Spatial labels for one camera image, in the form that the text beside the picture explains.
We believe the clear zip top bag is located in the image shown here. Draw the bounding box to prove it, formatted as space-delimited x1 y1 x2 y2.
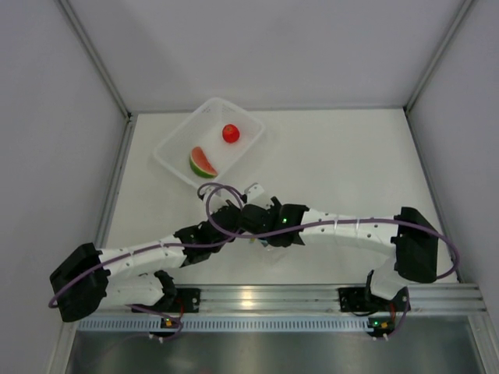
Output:
249 238 286 266

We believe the fake watermelon slice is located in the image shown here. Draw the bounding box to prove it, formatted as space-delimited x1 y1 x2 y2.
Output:
189 146 218 178

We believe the fake red tomato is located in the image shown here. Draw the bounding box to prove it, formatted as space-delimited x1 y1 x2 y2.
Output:
221 124 240 144

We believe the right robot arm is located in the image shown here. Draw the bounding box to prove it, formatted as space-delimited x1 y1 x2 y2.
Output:
239 199 438 309

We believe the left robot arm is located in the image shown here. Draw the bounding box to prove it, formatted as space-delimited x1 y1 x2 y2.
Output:
48 203 241 323

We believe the white perforated plastic basket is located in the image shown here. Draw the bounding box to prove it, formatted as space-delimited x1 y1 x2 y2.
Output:
152 97 266 189

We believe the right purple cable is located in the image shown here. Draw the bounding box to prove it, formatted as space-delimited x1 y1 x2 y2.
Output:
204 189 461 340

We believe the purple cable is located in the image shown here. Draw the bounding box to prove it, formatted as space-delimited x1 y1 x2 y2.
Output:
47 182 246 309
204 189 461 340

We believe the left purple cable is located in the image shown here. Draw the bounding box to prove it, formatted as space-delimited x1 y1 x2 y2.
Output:
47 182 246 309

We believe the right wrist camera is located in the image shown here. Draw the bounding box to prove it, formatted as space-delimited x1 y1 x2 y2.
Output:
244 183 273 209

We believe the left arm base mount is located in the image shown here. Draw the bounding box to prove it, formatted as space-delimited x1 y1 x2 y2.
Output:
138 288 200 315

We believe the white slotted cable duct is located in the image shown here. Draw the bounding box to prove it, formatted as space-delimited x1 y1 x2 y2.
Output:
77 315 390 333

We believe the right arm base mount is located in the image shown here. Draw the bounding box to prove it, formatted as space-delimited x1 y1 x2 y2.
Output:
338 287 408 316

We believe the aluminium mounting rail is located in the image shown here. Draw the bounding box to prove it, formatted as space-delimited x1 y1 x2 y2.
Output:
195 283 487 316

